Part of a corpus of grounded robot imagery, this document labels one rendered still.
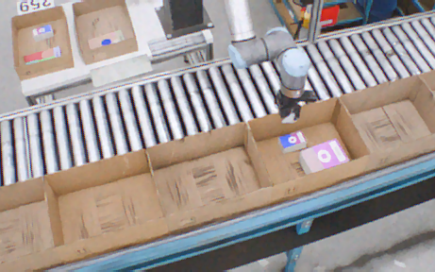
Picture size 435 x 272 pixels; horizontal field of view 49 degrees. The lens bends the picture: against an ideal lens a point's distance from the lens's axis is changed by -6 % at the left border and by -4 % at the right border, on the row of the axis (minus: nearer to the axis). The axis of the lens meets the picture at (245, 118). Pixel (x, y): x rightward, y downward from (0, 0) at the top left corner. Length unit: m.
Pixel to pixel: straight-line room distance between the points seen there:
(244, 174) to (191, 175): 0.21
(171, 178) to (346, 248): 1.24
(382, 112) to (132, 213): 1.13
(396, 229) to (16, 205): 2.01
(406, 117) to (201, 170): 0.91
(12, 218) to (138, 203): 0.49
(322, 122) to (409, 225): 1.11
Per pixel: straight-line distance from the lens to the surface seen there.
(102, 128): 2.31
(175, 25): 2.60
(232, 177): 1.95
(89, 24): 2.77
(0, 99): 3.64
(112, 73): 2.50
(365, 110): 2.19
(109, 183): 1.99
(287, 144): 1.98
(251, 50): 1.74
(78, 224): 1.94
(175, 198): 1.91
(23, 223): 2.02
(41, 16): 2.83
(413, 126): 2.21
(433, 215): 3.07
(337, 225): 2.19
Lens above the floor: 2.60
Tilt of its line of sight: 55 degrees down
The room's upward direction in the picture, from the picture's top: 2 degrees clockwise
